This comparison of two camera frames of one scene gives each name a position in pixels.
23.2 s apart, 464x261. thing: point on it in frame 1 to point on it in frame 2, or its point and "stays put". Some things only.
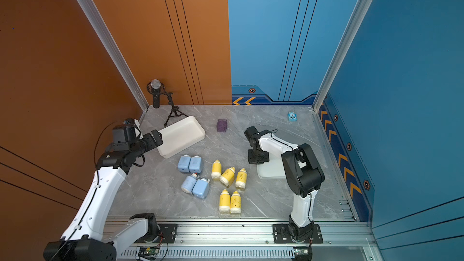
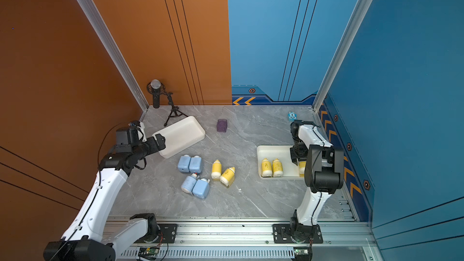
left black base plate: x=167 y=234 stays put
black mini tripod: x=174 y=110 stays put
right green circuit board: x=301 y=252 stays put
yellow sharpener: x=228 y=176 stays put
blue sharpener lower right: x=201 y=188 stays put
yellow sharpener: x=235 y=203 to x=277 y=168
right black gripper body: x=257 y=157 to x=299 y=152
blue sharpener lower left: x=187 y=184 stays put
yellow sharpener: x=241 y=179 to x=266 y=170
